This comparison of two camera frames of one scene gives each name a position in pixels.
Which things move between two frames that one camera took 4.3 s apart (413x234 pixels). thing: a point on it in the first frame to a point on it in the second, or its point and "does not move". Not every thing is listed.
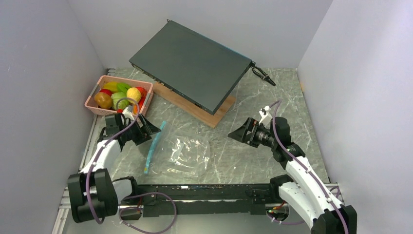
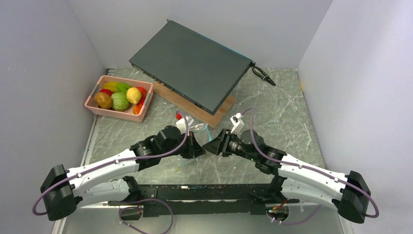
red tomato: [143, 91] does not move
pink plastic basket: [148, 87] does not move
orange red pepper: [135, 107] does not move
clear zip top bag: [174, 153] to [202, 133]
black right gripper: [240, 134] to [213, 146]
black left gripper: [147, 126] to [194, 149]
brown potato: [103, 100] does not move
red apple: [106, 91] does not move
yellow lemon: [134, 93] does not move
